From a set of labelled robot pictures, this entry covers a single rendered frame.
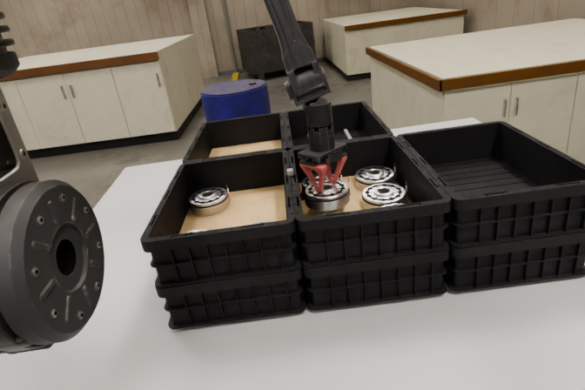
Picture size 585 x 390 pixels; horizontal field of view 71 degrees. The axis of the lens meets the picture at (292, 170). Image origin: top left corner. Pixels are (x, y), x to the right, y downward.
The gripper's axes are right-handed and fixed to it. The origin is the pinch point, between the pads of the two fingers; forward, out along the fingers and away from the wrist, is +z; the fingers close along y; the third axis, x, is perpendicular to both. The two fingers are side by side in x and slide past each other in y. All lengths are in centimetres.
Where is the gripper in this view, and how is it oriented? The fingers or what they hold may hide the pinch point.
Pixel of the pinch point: (326, 184)
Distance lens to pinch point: 95.1
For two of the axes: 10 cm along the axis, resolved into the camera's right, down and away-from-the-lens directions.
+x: 7.1, 1.7, -6.8
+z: 1.2, 9.3, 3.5
